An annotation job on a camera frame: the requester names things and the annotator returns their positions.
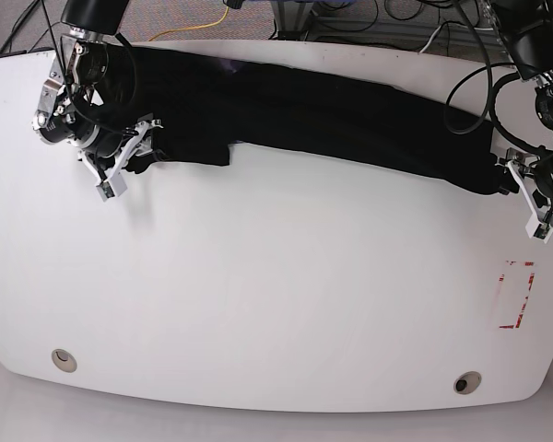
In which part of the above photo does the red tape rectangle marking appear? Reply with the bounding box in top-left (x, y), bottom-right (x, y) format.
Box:
top-left (493, 261), bottom-right (535, 330)

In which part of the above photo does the right table cable grommet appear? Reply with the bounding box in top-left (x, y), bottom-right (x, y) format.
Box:
top-left (453, 371), bottom-right (482, 395)

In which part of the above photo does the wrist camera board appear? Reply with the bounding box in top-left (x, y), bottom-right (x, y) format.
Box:
top-left (96, 175), bottom-right (127, 202)
top-left (525, 217), bottom-right (553, 244)

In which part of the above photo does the white cable on floor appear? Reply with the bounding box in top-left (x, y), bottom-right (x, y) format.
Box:
top-left (418, 20), bottom-right (457, 54)

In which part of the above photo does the black t-shirt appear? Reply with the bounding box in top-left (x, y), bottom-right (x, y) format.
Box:
top-left (104, 45), bottom-right (497, 182)

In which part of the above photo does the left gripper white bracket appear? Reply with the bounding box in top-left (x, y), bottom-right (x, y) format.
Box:
top-left (500, 148), bottom-right (553, 226)

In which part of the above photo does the table cable grommet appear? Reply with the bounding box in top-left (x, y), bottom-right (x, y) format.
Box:
top-left (52, 349), bottom-right (77, 373)
top-left (453, 371), bottom-right (482, 395)

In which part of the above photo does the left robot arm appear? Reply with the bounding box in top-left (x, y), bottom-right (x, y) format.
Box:
top-left (441, 1), bottom-right (553, 240)

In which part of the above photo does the yellow cable on floor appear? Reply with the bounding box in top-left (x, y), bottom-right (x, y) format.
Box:
top-left (147, 4), bottom-right (234, 42)

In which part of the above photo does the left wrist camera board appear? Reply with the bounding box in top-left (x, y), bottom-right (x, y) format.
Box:
top-left (525, 217), bottom-right (553, 244)

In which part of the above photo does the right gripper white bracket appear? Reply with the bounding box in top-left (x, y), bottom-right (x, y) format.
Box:
top-left (78, 114), bottom-right (162, 184)

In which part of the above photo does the aluminium frame stand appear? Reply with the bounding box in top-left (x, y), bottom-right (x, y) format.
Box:
top-left (270, 1), bottom-right (315, 41)

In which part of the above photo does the left table cable grommet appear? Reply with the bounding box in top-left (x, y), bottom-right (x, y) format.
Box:
top-left (52, 349), bottom-right (77, 373)

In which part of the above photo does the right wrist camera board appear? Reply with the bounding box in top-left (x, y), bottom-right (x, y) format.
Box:
top-left (96, 175), bottom-right (127, 202)

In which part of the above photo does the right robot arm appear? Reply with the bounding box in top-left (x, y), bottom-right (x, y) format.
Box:
top-left (32, 1), bottom-right (162, 199)

